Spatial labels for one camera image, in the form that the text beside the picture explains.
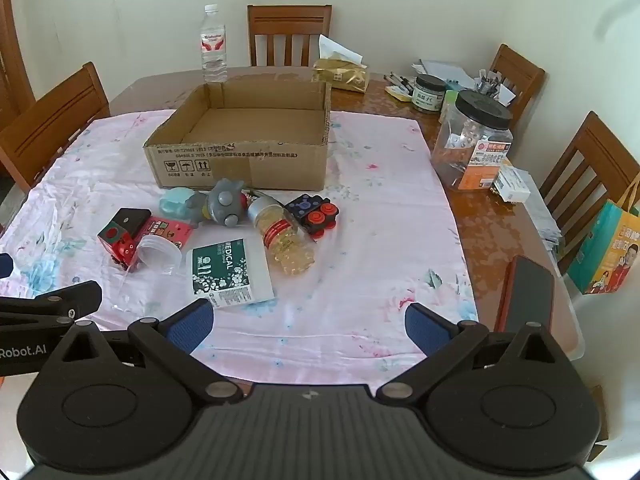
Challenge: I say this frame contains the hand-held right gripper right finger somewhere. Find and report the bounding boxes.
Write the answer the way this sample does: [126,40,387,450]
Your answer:
[375,302,573,406]

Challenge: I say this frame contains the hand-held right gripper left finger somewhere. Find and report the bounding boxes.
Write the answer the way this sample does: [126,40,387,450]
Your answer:
[50,298,246,407]

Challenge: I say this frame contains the green and white flat pack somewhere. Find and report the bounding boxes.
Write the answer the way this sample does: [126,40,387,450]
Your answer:
[186,238,275,309]

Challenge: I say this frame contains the clear round plastic container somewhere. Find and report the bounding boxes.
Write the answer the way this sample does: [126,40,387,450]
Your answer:
[134,236,184,277]

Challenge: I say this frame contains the red and black toy cube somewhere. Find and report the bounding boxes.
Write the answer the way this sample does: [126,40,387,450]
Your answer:
[97,207,152,267]

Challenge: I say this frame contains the clear bottle of yellow capsules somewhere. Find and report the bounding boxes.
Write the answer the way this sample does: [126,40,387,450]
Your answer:
[246,196,317,277]

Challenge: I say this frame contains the black toy block red wheels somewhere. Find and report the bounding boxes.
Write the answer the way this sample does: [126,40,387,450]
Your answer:
[284,192,341,237]

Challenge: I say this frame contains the cardboard box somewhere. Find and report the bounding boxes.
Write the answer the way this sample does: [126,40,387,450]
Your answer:
[143,81,333,192]

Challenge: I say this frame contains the red card pack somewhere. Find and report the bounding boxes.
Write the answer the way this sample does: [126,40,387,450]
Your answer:
[140,217,195,252]

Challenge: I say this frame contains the pink floral tablecloth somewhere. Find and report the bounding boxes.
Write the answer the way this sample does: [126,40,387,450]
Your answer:
[0,110,481,381]

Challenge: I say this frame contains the dark phone in red case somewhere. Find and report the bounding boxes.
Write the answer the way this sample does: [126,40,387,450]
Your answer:
[495,255,556,334]

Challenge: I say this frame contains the teal plastic toy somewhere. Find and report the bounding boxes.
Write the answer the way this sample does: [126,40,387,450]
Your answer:
[159,187,199,218]

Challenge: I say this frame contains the grey toy figure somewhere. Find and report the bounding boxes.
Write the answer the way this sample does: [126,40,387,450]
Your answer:
[192,178,251,228]

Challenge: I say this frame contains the translucent plastic container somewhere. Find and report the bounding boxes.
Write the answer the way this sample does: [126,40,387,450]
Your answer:
[547,255,586,361]

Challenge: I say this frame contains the wooden slat-back chair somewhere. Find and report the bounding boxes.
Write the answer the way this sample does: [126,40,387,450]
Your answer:
[0,62,112,193]
[539,111,640,276]
[489,44,546,118]
[247,4,333,67]

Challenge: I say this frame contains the stack of papers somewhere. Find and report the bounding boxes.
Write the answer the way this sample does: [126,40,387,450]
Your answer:
[525,195,567,252]

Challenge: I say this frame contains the small white carton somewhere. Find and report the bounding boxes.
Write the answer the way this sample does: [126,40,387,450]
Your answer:
[492,167,532,204]

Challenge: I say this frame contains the large clear black-lid jar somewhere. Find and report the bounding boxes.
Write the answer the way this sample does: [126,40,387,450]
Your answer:
[431,90,515,192]

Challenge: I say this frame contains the teal paper shopping bag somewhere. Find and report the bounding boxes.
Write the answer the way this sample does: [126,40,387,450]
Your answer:
[567,175,640,296]

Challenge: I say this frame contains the wooden glass-pane door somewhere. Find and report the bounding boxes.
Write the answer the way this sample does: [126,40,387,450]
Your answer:
[0,0,37,116]

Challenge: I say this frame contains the green-lid bottle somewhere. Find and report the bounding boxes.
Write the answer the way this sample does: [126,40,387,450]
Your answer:
[439,90,462,124]

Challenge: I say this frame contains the small black-lid jar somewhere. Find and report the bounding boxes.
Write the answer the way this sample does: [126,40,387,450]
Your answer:
[411,74,447,114]

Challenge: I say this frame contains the cup of pens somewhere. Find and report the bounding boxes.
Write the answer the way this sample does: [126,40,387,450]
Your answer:
[475,69,503,98]

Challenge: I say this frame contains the white loose papers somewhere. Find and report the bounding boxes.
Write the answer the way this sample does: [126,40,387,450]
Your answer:
[411,59,481,92]

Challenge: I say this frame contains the gold tissue pack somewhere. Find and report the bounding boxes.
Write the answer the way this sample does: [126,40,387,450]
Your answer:
[312,35,372,93]

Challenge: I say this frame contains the clear plastic water bottle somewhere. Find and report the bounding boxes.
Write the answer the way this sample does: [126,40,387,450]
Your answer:
[200,4,229,84]

